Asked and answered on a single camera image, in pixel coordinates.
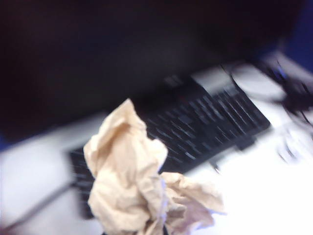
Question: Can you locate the black Logitech keyboard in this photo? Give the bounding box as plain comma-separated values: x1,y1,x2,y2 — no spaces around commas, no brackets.
69,80,272,219

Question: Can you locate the brown paper ball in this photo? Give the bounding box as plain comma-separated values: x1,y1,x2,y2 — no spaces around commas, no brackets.
84,97,227,235

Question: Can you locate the black Asus monitor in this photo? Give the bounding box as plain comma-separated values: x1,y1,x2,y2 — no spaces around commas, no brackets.
0,0,304,147

